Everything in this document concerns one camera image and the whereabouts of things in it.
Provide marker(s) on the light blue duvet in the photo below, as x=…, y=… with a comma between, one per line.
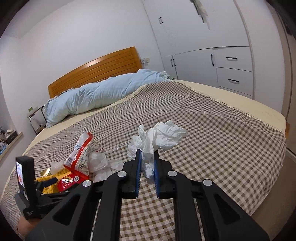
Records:
x=98, y=94

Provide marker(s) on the wooden bed with headboard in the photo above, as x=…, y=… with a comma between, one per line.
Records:
x=149, y=218

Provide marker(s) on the items hanging on wardrobe handle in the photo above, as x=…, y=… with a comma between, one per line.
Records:
x=201, y=11

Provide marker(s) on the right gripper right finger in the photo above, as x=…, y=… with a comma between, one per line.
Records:
x=202, y=210

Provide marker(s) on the white built-in wardrobe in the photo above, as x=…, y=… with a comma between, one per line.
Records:
x=218, y=57

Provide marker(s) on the gold foil wrapper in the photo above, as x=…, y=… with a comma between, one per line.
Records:
x=45, y=172

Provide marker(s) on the thin clear plastic bag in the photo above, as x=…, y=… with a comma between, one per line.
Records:
x=56, y=167

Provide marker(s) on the wall power socket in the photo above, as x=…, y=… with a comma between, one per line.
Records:
x=145, y=60

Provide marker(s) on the red white snack bag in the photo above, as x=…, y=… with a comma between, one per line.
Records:
x=77, y=161

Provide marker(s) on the white tissue paper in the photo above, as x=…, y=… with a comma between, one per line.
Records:
x=162, y=136

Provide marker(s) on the red snack wrapper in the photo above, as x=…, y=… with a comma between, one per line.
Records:
x=69, y=181

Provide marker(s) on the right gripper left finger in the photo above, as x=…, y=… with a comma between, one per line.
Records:
x=92, y=211

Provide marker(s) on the yellow snack packet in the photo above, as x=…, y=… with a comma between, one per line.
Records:
x=48, y=185

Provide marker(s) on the person's left hand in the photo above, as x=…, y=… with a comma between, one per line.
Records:
x=24, y=226

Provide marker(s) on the window sill with clutter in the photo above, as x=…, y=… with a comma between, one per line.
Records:
x=11, y=139

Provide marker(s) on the black metal bedside rack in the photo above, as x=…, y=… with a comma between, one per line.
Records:
x=37, y=119

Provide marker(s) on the clear plastic film wad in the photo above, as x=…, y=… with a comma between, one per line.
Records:
x=100, y=167

